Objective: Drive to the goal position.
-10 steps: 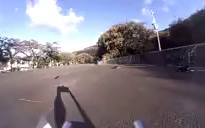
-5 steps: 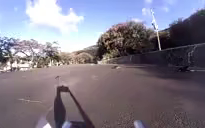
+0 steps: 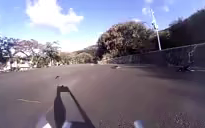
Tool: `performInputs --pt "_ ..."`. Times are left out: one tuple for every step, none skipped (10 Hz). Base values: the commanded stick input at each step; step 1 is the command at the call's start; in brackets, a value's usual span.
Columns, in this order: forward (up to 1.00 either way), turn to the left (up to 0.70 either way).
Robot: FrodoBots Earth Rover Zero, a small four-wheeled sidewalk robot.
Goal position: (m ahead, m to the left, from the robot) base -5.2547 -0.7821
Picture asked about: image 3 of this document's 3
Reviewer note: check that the large leafy tree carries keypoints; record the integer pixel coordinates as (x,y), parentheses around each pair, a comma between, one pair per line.
(123,38)

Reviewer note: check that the wooded slope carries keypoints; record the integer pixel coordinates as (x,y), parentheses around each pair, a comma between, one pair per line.
(193,28)

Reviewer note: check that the robot's own part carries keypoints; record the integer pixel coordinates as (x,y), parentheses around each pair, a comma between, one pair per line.
(139,124)
(66,124)

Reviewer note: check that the dark grey asphalt road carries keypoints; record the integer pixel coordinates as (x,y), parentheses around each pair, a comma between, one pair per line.
(123,96)

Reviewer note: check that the row of trees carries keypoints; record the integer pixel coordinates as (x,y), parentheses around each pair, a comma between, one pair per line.
(0,43)

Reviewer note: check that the white building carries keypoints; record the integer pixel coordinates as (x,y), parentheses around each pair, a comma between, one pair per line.
(20,59)

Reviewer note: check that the grey concrete wall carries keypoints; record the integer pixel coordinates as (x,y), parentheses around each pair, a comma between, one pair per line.
(193,55)

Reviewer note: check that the bushes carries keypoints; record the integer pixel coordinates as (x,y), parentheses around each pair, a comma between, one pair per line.
(80,57)

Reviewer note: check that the pale pole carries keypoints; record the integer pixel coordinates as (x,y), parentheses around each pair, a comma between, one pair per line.
(156,33)

